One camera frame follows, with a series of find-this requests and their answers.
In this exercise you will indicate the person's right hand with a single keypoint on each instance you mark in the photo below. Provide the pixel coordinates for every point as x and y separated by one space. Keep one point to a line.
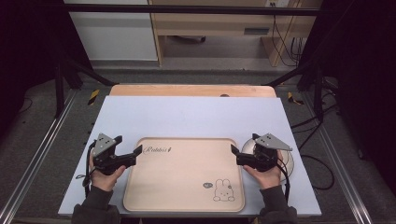
269 179

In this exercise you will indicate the dark curtain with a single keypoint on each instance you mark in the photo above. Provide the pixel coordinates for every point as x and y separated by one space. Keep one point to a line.
361 62
28 43

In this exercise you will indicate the person's left hand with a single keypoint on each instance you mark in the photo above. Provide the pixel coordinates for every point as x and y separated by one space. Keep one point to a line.
104 182

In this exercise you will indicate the light blue table mat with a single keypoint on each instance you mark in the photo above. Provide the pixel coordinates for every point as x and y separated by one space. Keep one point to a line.
186 118

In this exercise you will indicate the light wooden desk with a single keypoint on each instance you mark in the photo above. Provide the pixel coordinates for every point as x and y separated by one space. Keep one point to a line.
211 26

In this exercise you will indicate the black and yellow tape strip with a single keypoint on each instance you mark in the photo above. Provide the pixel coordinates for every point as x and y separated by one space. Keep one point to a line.
292 98
93 97

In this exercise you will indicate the aluminium floor rail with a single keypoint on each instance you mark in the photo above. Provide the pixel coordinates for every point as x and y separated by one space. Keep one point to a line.
34 158
339 165

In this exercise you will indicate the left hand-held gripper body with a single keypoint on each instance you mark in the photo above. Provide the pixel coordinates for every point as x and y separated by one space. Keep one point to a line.
104 155

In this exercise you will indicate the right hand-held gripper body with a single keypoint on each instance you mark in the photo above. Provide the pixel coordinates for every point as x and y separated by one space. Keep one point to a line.
264 157

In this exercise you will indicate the beige tray with rabbit print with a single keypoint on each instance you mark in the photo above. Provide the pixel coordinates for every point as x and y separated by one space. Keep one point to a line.
183 177

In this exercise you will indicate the black horizontal metal bar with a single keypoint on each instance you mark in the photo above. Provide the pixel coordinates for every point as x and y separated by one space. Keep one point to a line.
186 9

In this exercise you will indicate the white cabinet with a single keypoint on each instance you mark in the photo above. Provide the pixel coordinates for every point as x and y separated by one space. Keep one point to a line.
115 34

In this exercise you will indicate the black metal stand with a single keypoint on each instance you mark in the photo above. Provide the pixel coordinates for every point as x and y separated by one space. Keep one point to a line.
317 93
59 90

